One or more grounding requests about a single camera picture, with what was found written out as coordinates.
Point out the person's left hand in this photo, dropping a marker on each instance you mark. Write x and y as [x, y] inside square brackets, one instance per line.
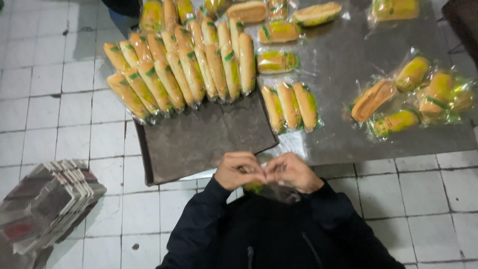
[233, 170]

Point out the person's right hand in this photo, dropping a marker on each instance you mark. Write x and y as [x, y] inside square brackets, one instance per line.
[295, 173]

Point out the person's left fingers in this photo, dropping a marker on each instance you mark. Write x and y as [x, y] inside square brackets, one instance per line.
[252, 170]

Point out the person's right fingers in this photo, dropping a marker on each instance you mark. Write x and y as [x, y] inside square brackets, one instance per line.
[274, 170]

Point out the clear-wrapped bun with twisted bag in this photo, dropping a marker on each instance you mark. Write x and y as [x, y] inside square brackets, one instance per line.
[254, 188]

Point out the dark metal baking tray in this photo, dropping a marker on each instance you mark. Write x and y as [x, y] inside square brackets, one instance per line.
[209, 142]

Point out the wrapped hot dog bun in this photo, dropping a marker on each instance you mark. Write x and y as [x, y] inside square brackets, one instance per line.
[275, 62]
[412, 74]
[247, 12]
[373, 100]
[278, 9]
[396, 9]
[273, 109]
[436, 93]
[317, 14]
[279, 32]
[289, 105]
[307, 106]
[463, 98]
[396, 122]

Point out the black zip jacket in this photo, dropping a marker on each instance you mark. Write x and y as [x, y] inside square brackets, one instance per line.
[276, 235]

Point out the pile of packaged buns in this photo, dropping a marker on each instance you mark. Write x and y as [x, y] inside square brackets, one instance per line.
[179, 71]

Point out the stack of folded newspapers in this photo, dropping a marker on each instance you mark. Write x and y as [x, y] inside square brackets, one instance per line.
[44, 205]

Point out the dark chair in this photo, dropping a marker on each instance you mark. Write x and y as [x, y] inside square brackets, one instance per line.
[463, 22]

